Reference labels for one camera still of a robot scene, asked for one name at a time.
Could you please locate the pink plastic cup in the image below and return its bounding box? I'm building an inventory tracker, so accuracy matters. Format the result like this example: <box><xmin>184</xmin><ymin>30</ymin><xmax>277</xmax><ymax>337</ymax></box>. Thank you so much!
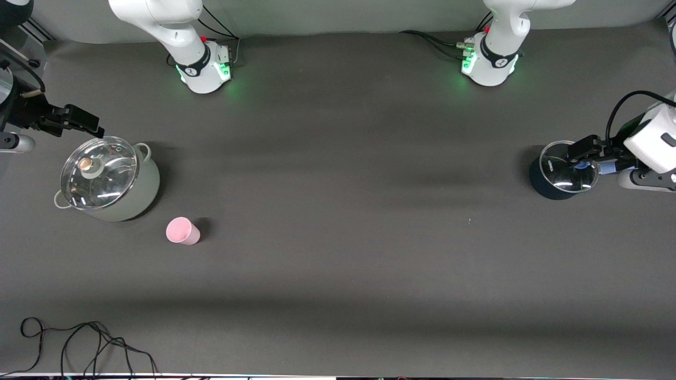
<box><xmin>166</xmin><ymin>216</ymin><xmax>201</xmax><ymax>246</ymax></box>

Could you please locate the glass lid with blue knob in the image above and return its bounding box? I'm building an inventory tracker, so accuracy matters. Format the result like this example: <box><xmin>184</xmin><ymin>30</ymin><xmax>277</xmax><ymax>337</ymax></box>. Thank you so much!
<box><xmin>539</xmin><ymin>140</ymin><xmax>600</xmax><ymax>192</ymax></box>

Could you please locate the dark blue saucepan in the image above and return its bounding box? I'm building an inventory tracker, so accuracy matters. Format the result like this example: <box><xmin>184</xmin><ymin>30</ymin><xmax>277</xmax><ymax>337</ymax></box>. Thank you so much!
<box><xmin>529</xmin><ymin>140</ymin><xmax>634</xmax><ymax>201</ymax></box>

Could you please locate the glass lid with metal knob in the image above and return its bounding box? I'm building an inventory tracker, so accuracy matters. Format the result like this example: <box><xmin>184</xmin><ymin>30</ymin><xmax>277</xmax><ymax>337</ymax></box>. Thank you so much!
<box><xmin>60</xmin><ymin>136</ymin><xmax>139</xmax><ymax>211</ymax></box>

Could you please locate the pale green cooking pot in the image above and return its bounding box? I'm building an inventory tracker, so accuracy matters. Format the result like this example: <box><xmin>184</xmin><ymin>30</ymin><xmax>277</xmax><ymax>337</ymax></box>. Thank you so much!
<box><xmin>54</xmin><ymin>141</ymin><xmax>161</xmax><ymax>222</ymax></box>

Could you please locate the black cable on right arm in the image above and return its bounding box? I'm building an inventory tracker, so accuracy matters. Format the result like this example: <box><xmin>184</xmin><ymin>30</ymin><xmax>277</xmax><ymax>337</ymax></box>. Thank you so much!
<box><xmin>0</xmin><ymin>53</ymin><xmax>46</xmax><ymax>100</ymax></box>

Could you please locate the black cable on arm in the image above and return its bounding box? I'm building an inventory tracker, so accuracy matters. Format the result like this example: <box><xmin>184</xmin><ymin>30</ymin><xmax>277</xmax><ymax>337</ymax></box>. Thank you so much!
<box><xmin>604</xmin><ymin>92</ymin><xmax>676</xmax><ymax>151</ymax></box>
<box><xmin>0</xmin><ymin>53</ymin><xmax>46</xmax><ymax>100</ymax></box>

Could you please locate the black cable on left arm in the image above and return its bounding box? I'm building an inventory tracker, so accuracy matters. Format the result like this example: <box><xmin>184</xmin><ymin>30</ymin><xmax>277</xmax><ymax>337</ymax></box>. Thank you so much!
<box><xmin>604</xmin><ymin>92</ymin><xmax>676</xmax><ymax>151</ymax></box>

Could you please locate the aluminium frame rail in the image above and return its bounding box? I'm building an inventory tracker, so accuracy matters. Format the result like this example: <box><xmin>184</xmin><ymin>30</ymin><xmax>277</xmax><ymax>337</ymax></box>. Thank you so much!
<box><xmin>0</xmin><ymin>17</ymin><xmax>56</xmax><ymax>69</ymax></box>

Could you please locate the black right arm base cable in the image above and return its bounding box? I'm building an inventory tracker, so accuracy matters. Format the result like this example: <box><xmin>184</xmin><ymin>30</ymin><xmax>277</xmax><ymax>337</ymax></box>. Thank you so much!
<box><xmin>198</xmin><ymin>3</ymin><xmax>242</xmax><ymax>68</ymax></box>

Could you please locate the thin black loose cable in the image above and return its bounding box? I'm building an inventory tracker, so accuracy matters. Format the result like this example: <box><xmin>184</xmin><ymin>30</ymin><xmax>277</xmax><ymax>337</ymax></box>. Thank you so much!
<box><xmin>0</xmin><ymin>317</ymin><xmax>48</xmax><ymax>376</ymax></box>
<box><xmin>59</xmin><ymin>320</ymin><xmax>159</xmax><ymax>378</ymax></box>

